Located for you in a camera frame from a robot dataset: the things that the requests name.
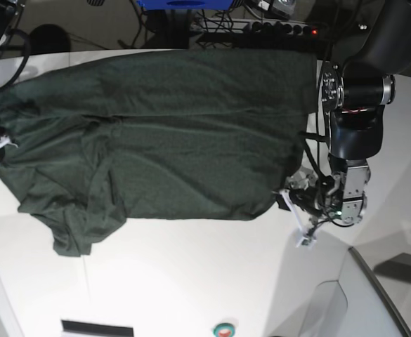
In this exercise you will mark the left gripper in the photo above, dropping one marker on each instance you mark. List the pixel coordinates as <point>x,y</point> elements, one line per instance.
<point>339,198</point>

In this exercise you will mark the dark green t-shirt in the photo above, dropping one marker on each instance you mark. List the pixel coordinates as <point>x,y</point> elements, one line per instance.
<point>160,135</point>

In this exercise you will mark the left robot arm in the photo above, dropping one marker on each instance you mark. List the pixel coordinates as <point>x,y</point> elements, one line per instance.
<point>354,96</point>

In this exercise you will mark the red green emergency button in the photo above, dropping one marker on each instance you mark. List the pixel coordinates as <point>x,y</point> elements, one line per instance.
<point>224,330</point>

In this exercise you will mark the black power strip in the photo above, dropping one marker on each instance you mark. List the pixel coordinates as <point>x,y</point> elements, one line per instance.
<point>281,28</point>

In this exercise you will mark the blue box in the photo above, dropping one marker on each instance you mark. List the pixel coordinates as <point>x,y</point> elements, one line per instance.
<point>185,4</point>

